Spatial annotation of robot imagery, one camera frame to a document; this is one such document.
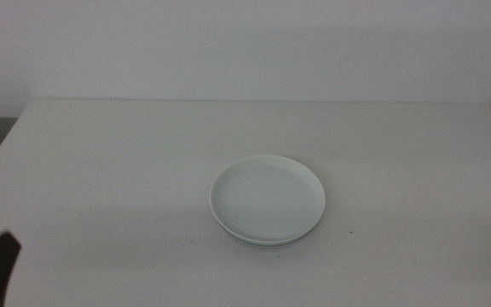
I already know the white shallow bowl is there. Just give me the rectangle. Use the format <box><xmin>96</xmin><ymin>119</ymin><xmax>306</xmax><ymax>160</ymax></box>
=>
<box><xmin>209</xmin><ymin>153</ymin><xmax>327</xmax><ymax>245</ymax></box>

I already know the green shallow bowl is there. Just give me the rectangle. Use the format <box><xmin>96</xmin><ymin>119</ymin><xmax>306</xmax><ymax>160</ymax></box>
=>
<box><xmin>219</xmin><ymin>224</ymin><xmax>315</xmax><ymax>247</ymax></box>

